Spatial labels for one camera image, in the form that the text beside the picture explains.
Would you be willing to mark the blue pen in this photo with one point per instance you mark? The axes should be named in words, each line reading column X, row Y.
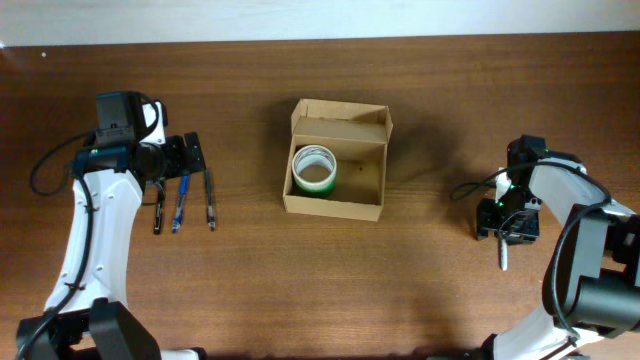
column 180, row 206

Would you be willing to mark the black pen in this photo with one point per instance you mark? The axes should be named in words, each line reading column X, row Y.
column 159, row 207

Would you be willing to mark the beige masking tape roll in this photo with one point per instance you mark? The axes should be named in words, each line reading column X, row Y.
column 314, row 163

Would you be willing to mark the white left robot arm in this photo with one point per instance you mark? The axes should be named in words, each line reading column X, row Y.
column 87, row 316

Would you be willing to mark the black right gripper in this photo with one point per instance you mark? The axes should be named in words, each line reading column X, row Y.
column 507, row 230

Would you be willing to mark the black white marker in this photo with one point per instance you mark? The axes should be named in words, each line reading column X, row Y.
column 503, row 253

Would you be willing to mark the grey clear pen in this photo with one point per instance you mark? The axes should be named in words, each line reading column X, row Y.
column 209, row 199

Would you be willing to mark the open cardboard box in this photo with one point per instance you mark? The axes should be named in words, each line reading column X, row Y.
column 358, row 135

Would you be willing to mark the green tape roll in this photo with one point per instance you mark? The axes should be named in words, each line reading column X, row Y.
column 321, row 189

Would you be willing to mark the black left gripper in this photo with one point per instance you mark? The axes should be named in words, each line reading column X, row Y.
column 193, row 153

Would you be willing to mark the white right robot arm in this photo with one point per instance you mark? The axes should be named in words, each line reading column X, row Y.
column 590, row 289

